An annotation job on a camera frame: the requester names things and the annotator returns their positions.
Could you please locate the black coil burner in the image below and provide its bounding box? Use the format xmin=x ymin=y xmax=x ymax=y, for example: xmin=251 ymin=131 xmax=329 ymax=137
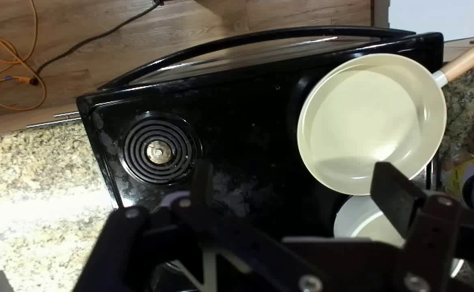
xmin=118 ymin=113 xmax=201 ymax=184

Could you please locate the cream pan with wooden handle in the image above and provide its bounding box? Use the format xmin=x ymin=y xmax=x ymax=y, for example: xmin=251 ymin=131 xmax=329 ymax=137
xmin=295 ymin=28 xmax=474 ymax=197

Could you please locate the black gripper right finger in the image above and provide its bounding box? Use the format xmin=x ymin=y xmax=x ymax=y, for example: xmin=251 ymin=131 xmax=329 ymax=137
xmin=370 ymin=158 xmax=474 ymax=292

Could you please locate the orange cable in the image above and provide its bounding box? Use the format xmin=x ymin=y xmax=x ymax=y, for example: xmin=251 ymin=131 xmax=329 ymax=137
xmin=0 ymin=0 xmax=48 ymax=113

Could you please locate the black floor cable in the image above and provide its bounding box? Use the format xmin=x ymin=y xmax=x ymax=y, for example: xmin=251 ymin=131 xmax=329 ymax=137
xmin=32 ymin=0 xmax=165 ymax=77

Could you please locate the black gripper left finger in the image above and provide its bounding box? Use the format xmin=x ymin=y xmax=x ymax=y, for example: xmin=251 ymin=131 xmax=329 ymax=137
xmin=73 ymin=158 xmax=324 ymax=292

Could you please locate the black stove control panel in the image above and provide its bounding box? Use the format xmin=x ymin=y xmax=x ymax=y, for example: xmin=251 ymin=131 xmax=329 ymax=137
xmin=74 ymin=24 xmax=444 ymax=292

